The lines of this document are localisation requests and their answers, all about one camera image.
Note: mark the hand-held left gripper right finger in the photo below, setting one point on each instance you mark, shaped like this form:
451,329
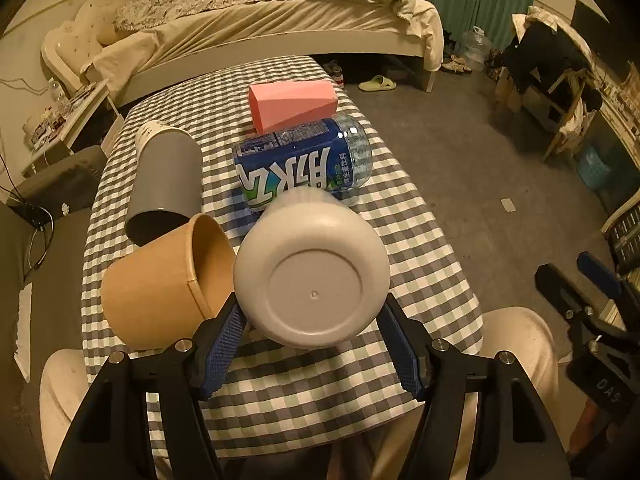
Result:
406,360

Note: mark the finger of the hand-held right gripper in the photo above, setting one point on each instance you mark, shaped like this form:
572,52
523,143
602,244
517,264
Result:
560,290
600,272

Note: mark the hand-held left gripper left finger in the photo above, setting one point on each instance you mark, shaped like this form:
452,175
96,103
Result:
220,360

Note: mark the white plastic cup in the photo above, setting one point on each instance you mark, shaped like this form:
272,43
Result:
310,285

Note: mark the brown paper cup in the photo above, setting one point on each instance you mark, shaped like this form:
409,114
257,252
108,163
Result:
150,290

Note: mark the grey cup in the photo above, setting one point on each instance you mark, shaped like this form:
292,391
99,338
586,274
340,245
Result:
167,175

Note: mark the person's right leg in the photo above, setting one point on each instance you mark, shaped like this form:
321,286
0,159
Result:
520,332

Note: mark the white paper scrap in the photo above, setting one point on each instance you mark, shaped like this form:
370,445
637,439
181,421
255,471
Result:
509,204

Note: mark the blue plastic basket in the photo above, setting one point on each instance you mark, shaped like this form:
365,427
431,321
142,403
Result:
594,167

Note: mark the checked tablecloth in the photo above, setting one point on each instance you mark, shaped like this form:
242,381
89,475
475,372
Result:
420,240

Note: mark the wooden chair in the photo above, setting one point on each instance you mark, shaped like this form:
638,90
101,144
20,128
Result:
572,120

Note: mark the blue label plastic bottle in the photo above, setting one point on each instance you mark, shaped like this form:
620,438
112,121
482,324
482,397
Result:
295,165

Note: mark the chair with dark clothing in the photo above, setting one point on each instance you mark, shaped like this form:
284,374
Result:
545,50

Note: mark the grey ottoman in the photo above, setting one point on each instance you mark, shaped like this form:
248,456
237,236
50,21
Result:
60,180

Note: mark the black monitor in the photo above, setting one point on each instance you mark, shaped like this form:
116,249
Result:
590,25

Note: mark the clear plastic water jug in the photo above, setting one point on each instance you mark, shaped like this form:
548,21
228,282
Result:
474,47

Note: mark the pink box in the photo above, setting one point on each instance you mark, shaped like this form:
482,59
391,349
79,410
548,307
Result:
290,102

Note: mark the green slipper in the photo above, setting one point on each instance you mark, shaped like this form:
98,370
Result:
377,83

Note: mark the white nightstand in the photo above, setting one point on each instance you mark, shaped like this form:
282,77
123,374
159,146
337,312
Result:
70,115

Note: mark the bed with beige sheet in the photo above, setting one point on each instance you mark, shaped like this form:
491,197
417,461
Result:
280,25

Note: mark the white tufted headboard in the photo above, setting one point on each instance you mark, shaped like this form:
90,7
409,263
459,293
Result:
75,35

